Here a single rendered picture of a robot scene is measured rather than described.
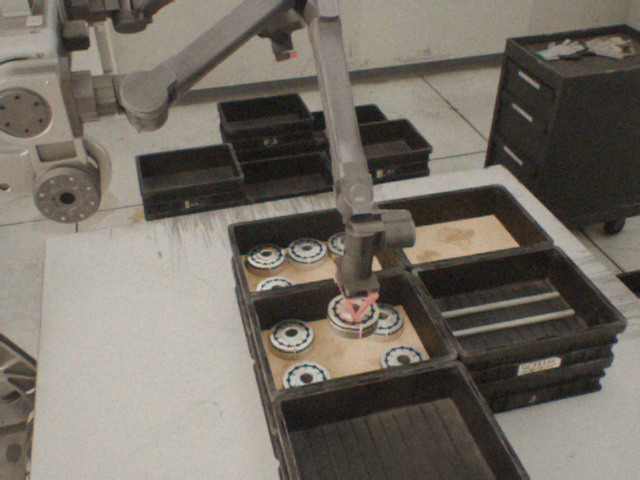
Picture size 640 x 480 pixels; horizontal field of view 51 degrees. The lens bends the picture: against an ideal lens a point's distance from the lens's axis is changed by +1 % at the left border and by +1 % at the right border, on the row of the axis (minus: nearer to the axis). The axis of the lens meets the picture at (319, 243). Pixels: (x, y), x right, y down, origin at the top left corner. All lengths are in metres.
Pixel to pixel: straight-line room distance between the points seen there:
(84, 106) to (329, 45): 0.45
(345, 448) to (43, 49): 0.92
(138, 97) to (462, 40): 4.06
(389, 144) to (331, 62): 1.79
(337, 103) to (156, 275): 0.95
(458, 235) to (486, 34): 3.37
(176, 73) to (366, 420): 0.78
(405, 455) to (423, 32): 3.88
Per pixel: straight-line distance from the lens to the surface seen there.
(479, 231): 1.95
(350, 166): 1.21
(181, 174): 2.87
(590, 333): 1.56
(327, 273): 1.74
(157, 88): 1.20
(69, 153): 1.57
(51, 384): 1.77
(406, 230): 1.21
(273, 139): 3.02
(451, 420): 1.44
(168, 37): 4.46
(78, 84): 1.22
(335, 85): 1.26
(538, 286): 1.80
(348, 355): 1.53
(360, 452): 1.37
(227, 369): 1.69
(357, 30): 4.73
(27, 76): 1.21
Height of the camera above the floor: 1.95
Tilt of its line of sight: 37 degrees down
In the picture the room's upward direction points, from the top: straight up
